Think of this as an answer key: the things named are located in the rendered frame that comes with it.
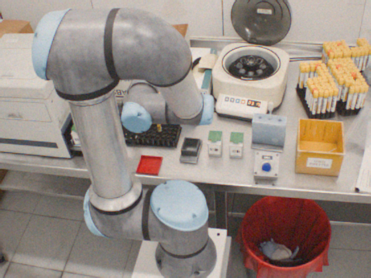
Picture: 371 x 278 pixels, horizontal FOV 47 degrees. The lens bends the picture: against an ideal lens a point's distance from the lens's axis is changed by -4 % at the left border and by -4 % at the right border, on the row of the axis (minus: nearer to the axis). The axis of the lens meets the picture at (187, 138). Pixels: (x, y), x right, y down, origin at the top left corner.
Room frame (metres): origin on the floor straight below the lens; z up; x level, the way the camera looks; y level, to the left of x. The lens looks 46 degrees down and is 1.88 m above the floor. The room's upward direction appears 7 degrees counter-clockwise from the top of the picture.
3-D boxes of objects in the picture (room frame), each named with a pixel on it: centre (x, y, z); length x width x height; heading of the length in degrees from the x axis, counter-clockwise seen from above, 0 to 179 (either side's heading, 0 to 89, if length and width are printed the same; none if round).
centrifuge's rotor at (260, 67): (1.19, -0.24, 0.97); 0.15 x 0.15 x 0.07
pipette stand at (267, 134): (0.93, -0.25, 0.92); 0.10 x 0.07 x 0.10; 70
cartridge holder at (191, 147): (0.93, -0.01, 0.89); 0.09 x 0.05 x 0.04; 163
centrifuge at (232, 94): (1.18, -0.24, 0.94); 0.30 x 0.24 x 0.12; 156
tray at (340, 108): (1.09, -0.55, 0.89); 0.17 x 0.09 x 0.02; 2
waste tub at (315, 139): (0.84, -0.38, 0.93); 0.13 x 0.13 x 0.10; 74
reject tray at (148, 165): (0.89, 0.12, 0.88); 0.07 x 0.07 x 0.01; 75
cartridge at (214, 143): (0.92, -0.08, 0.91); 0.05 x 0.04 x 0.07; 165
